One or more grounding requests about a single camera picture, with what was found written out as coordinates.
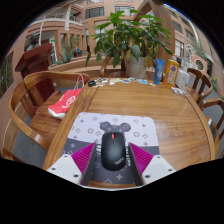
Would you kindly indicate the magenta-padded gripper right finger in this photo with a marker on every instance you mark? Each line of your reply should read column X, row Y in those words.
column 156, row 166

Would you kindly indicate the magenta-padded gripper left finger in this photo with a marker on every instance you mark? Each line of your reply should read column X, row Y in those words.
column 66, row 166

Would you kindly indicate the black computer mouse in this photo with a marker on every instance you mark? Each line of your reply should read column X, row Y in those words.
column 113, row 150

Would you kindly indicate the white grey printed mouse pad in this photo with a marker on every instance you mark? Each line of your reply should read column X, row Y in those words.
column 90, row 128

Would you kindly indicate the wooden armchair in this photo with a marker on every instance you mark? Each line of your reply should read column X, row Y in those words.
column 213, row 106
column 105, row 66
column 40, row 125
column 200, row 85

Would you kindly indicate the red paper bag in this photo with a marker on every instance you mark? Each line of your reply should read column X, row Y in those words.
column 65, row 103

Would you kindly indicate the clear plastic bag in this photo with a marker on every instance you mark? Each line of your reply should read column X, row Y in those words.
column 177, row 90

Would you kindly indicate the small white packet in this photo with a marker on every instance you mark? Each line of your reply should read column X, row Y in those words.
column 152, row 84

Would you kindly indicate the blue sticker card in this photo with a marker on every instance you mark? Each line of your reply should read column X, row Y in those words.
column 143, row 81

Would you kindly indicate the black key fob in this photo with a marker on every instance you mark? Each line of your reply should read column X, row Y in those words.
column 91, row 83

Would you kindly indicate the white pump bottle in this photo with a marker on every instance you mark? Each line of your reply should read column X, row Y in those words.
column 182, row 80

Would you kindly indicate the blue squeeze tube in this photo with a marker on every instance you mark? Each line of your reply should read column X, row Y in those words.
column 159, row 71

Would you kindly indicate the dark red wooden chair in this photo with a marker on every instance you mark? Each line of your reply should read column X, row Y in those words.
column 40, row 60

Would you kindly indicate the green potted plant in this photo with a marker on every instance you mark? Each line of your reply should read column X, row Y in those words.
column 133, row 36

